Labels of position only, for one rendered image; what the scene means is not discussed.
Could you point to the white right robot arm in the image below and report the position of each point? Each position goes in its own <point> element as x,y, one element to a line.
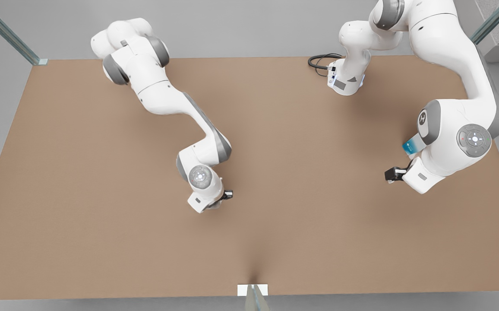
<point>163,97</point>

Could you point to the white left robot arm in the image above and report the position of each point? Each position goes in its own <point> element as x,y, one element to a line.
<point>448,125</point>

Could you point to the blue teal box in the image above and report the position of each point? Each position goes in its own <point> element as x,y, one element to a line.
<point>412,146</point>

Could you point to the silver frame post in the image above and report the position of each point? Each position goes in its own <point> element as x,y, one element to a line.
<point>7,34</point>
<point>254,296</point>
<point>493,19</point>

